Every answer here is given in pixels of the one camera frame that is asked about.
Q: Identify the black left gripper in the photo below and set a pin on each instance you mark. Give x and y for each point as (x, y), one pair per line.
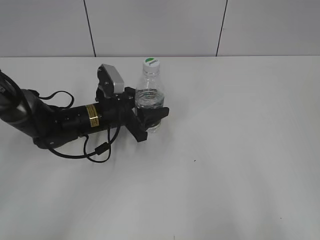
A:
(117, 111)

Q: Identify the clear plastic water bottle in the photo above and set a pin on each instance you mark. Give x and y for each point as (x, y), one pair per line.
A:
(149, 91)

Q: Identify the white green bottle cap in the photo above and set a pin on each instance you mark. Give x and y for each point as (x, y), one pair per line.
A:
(151, 65)

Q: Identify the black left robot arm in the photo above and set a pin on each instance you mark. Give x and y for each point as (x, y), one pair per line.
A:
(25, 110)

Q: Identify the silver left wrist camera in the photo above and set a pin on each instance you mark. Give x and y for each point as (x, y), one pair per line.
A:
(110, 81)

